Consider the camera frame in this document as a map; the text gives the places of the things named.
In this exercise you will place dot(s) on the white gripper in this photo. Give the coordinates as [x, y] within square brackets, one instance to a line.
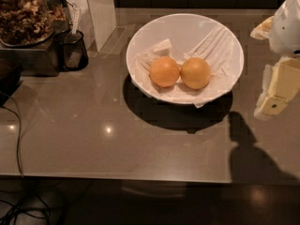
[287, 28]

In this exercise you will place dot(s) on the white tag in cup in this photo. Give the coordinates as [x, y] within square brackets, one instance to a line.
[76, 17]

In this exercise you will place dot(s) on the white bowl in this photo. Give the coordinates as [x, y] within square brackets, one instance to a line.
[181, 24]

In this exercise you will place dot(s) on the orange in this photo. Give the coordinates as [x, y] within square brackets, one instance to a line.
[195, 73]
[164, 72]

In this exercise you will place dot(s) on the dark object at left edge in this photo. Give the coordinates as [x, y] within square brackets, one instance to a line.
[10, 74]

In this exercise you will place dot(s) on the white paper napkin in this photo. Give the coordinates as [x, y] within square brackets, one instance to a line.
[217, 46]

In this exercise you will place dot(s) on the white pillar block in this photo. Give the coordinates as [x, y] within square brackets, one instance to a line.
[97, 21]

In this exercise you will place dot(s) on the glass jar of granola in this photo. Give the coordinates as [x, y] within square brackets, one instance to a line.
[24, 22]

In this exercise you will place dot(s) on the black mesh cup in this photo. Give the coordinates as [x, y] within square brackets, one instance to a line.
[72, 51]

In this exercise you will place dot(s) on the steel stand box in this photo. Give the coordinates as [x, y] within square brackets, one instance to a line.
[37, 60]

